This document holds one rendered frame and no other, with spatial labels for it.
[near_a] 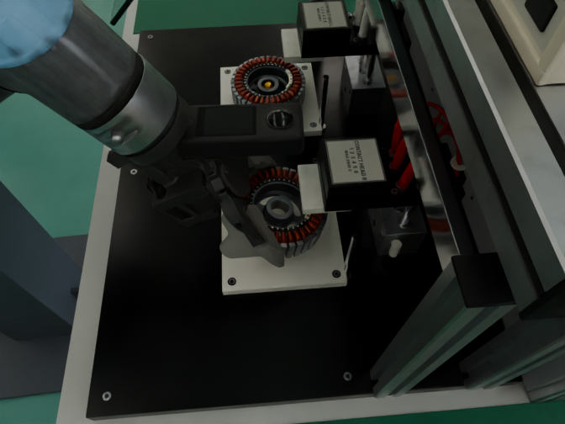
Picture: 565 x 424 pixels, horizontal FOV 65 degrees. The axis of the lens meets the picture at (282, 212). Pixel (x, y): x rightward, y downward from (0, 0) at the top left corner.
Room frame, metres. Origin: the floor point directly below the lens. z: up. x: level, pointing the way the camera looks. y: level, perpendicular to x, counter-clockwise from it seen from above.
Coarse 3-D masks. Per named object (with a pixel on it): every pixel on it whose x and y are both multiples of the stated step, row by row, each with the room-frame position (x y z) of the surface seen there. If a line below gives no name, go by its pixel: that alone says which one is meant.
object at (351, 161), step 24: (336, 144) 0.31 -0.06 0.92; (360, 144) 0.31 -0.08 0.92; (312, 168) 0.30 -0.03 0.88; (336, 168) 0.27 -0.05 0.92; (360, 168) 0.27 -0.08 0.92; (384, 168) 0.27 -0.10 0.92; (312, 192) 0.27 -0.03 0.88; (336, 192) 0.25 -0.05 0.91; (360, 192) 0.25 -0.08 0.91; (384, 192) 0.26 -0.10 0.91; (408, 192) 0.26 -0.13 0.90; (408, 216) 0.26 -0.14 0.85
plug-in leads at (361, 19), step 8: (360, 0) 0.53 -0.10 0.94; (400, 0) 0.54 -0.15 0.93; (360, 8) 0.53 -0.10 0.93; (400, 8) 0.55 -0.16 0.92; (360, 16) 0.53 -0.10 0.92; (400, 16) 0.54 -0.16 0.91; (352, 24) 0.54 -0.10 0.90; (360, 24) 0.53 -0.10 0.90; (368, 24) 0.51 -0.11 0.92; (360, 32) 0.51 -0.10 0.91
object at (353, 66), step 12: (348, 60) 0.56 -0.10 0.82; (348, 72) 0.53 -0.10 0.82; (360, 72) 0.53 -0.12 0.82; (372, 72) 0.53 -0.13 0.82; (348, 84) 0.52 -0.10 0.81; (360, 84) 0.50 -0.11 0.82; (372, 84) 0.50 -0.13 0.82; (384, 84) 0.50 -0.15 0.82; (348, 96) 0.51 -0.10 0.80; (360, 96) 0.49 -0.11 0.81; (372, 96) 0.49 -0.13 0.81; (348, 108) 0.49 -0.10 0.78; (360, 108) 0.49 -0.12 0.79; (372, 108) 0.50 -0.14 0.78
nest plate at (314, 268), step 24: (336, 240) 0.27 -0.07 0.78; (240, 264) 0.23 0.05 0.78; (264, 264) 0.23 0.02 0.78; (288, 264) 0.23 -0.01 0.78; (312, 264) 0.23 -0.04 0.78; (336, 264) 0.23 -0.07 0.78; (240, 288) 0.20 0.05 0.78; (264, 288) 0.20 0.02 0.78; (288, 288) 0.20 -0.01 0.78; (312, 288) 0.21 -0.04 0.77
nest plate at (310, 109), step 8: (296, 64) 0.60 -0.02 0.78; (304, 64) 0.60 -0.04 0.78; (224, 72) 0.58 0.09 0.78; (232, 72) 0.58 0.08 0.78; (304, 72) 0.58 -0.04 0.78; (312, 72) 0.58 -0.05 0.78; (224, 80) 0.56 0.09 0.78; (312, 80) 0.56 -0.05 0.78; (224, 88) 0.54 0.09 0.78; (312, 88) 0.54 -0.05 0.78; (224, 96) 0.52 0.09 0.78; (304, 96) 0.52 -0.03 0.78; (312, 96) 0.52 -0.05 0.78; (304, 104) 0.50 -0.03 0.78; (312, 104) 0.50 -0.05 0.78; (304, 112) 0.49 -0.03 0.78; (312, 112) 0.49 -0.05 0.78; (304, 120) 0.47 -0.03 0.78; (312, 120) 0.47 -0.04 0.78; (304, 128) 0.46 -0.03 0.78; (312, 128) 0.46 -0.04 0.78; (320, 128) 0.46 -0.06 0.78
